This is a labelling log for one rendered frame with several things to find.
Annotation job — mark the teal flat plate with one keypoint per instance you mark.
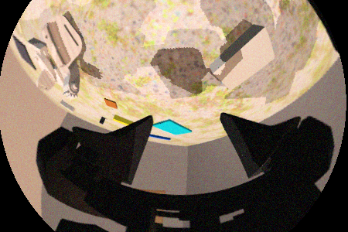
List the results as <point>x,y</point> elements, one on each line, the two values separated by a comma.
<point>172,127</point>

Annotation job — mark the orange flat plate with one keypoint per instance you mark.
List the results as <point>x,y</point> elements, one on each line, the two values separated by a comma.
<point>110,103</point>

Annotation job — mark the yellow rectangular bar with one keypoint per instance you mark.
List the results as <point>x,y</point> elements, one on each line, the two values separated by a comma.
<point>121,120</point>

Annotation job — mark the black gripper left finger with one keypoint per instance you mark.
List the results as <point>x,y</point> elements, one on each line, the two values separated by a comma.
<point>121,149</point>

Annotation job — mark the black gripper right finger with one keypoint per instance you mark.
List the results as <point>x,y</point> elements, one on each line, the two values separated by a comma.
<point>255,142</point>

